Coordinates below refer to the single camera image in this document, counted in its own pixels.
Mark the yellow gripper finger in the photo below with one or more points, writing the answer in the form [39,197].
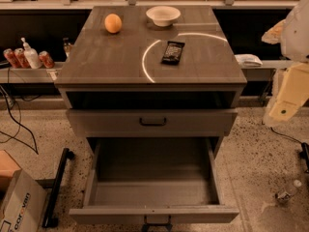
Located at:
[290,91]
[274,34]

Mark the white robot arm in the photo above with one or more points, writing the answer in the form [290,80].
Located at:
[295,34]

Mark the grey wooden drawer cabinet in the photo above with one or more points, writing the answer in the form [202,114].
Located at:
[124,71]

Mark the open bottom drawer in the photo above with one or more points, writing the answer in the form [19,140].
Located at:
[153,181]

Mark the closed middle drawer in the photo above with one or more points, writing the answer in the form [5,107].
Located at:
[152,123]

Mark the red soda can middle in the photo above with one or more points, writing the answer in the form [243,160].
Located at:
[19,54]

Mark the red soda can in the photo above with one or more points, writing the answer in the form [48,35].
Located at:
[19,54]
[46,59]
[9,55]

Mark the white folded cloth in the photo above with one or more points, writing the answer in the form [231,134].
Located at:
[248,60]

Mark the clear plastic bottle on floor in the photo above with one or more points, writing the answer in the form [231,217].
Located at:
[288,191]

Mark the white ceramic bowl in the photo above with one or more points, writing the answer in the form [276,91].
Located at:
[163,16]

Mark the orange fruit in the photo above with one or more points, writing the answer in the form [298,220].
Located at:
[113,23]

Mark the small glass bottle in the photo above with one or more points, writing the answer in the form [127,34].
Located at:
[67,46]

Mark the red soda can right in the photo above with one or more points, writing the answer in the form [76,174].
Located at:
[46,59]

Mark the white pump bottle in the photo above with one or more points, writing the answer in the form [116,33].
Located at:
[31,55]

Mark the red soda can left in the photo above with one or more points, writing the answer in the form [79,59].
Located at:
[9,55]

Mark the low grey shelf ledge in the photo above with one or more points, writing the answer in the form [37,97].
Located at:
[42,75]

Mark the black metal bar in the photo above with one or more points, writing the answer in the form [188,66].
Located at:
[49,221]

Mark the cardboard box with logo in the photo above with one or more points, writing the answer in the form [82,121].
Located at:
[22,198]

